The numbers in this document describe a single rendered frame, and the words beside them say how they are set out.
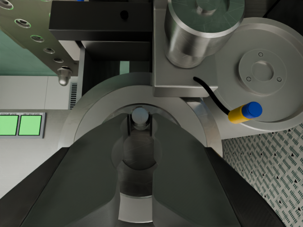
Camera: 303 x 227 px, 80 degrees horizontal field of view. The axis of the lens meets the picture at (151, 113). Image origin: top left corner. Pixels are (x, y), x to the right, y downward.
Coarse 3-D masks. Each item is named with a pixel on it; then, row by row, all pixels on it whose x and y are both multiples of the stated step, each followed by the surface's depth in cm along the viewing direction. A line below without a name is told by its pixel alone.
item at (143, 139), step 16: (128, 112) 15; (160, 112) 15; (128, 144) 15; (144, 144) 14; (128, 160) 14; (144, 160) 14; (128, 176) 14; (144, 176) 14; (128, 192) 14; (144, 192) 14
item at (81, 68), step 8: (88, 0) 20; (96, 0) 23; (104, 0) 27; (80, 48) 19; (80, 56) 18; (88, 56) 20; (80, 64) 18; (88, 64) 20; (96, 64) 23; (104, 64) 27; (112, 64) 34; (80, 72) 18; (88, 72) 20; (96, 72) 23; (104, 72) 27; (112, 72) 34; (80, 80) 18; (88, 80) 20; (96, 80) 23; (104, 80) 27; (80, 88) 18; (88, 88) 20; (80, 96) 18
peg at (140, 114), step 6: (138, 108) 12; (144, 108) 12; (132, 114) 12; (138, 114) 12; (144, 114) 12; (132, 120) 12; (138, 120) 12; (144, 120) 12; (138, 126) 12; (144, 126) 12
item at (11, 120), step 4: (0, 116) 48; (4, 116) 48; (8, 116) 48; (12, 116) 48; (16, 116) 48; (0, 120) 48; (4, 120) 48; (8, 120) 48; (12, 120) 48; (16, 120) 48; (0, 124) 48; (4, 124) 48; (8, 124) 48; (12, 124) 48; (16, 124) 48; (0, 128) 47; (4, 128) 48; (8, 128) 48; (12, 128) 48; (0, 132) 47; (4, 132) 47; (8, 132) 47; (12, 132) 47
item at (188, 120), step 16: (112, 96) 16; (128, 96) 16; (144, 96) 16; (96, 112) 16; (112, 112) 16; (176, 112) 16; (192, 112) 16; (80, 128) 16; (192, 128) 16; (128, 208) 14; (144, 208) 14
